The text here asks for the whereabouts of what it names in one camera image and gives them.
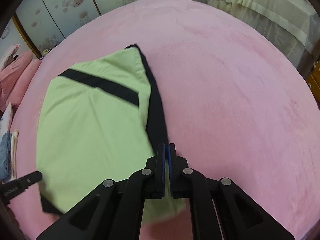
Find floral wardrobe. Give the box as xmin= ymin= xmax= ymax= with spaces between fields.
xmin=0 ymin=0 xmax=150 ymax=63

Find green and black hooded jacket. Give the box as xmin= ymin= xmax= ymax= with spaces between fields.
xmin=36 ymin=44 xmax=187 ymax=224

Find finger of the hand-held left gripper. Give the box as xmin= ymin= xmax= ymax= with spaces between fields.
xmin=0 ymin=171 xmax=42 ymax=202

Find pink bed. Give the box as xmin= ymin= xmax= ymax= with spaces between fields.
xmin=5 ymin=0 xmax=320 ymax=240

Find white printed cushion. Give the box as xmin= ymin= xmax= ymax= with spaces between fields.
xmin=0 ymin=102 xmax=13 ymax=133

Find folded blue jeans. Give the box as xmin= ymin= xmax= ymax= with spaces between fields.
xmin=0 ymin=132 xmax=13 ymax=183
xmin=9 ymin=129 xmax=20 ymax=178

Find wooden drawer cabinet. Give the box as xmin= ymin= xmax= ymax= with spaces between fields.
xmin=305 ymin=62 xmax=320 ymax=98

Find folded pink quilt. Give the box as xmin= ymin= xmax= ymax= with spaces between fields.
xmin=0 ymin=50 xmax=42 ymax=112

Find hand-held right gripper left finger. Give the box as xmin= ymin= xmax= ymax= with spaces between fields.
xmin=36 ymin=143 xmax=166 ymax=240

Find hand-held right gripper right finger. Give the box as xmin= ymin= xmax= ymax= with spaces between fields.
xmin=169 ymin=143 xmax=295 ymax=240

